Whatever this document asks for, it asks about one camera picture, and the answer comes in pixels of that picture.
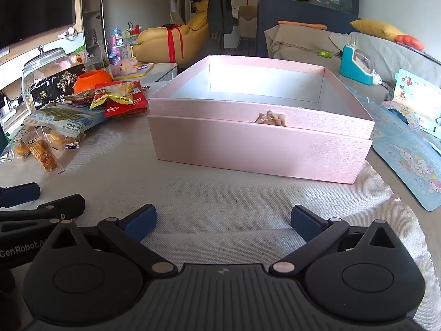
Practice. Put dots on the orange pumpkin bucket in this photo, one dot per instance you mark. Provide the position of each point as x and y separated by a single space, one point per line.
93 81

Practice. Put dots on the white woven table cloth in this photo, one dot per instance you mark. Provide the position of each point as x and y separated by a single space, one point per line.
224 200

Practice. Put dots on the pink kids bottle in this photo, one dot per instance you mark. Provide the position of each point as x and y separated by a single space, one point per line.
116 38

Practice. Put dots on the pink cardboard box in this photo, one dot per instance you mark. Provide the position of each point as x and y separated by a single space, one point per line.
241 144

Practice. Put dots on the purple kids bottle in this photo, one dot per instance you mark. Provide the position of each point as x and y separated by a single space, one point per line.
114 57

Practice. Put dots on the red ribbon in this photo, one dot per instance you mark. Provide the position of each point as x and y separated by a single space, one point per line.
171 43

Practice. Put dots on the pale blue snack bag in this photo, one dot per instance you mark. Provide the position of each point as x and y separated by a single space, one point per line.
65 117

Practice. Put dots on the pink plush toy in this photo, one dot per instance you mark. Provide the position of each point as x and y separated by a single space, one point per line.
124 66

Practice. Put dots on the black printed snack bag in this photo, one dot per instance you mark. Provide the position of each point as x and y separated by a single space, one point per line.
58 82

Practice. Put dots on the pale blue sheet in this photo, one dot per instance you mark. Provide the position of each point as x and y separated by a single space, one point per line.
379 113

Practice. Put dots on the colourful cartoon box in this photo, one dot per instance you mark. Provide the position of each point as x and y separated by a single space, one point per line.
418 96

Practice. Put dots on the white figurine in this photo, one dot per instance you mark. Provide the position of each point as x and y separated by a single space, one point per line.
68 33

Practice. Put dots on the yellow snack packet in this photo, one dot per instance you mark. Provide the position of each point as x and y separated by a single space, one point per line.
113 94

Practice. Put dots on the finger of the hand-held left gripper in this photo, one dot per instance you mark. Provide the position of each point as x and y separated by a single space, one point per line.
65 205
22 194

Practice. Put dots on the yellow plush sofa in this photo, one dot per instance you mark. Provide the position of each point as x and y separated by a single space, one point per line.
155 41

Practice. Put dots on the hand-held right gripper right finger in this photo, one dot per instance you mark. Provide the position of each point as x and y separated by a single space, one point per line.
306 222

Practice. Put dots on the dark coat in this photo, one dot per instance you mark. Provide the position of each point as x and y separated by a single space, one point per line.
217 7

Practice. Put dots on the clear packet of cakes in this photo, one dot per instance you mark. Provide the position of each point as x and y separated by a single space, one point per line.
63 138
17 146
43 153

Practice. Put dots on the yellow-edged board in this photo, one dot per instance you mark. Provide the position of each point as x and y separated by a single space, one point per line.
143 69

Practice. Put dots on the blue cartoon board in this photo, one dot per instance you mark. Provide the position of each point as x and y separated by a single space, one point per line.
410 169

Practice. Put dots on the blue toy machine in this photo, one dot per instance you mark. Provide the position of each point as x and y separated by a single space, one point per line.
349 63

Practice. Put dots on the long orange cushion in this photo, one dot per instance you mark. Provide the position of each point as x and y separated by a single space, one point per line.
303 24

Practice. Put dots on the orange pillow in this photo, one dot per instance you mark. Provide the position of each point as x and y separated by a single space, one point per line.
410 41

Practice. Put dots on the beige chair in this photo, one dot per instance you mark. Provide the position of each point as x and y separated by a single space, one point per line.
247 20

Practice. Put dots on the black television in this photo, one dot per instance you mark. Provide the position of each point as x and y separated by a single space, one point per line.
34 3

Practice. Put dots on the glass jar with lid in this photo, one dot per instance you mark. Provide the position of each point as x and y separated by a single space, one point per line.
41 63

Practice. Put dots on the green toy car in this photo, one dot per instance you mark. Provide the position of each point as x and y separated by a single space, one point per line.
324 54

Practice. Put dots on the yellow pillow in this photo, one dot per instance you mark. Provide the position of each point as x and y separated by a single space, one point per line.
377 28

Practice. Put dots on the green and red toy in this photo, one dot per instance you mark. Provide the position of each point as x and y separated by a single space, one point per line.
133 30

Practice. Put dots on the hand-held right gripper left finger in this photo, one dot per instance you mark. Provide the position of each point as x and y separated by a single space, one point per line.
141 224

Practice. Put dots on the dark blue cabinet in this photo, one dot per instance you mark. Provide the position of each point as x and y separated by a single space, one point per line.
293 12

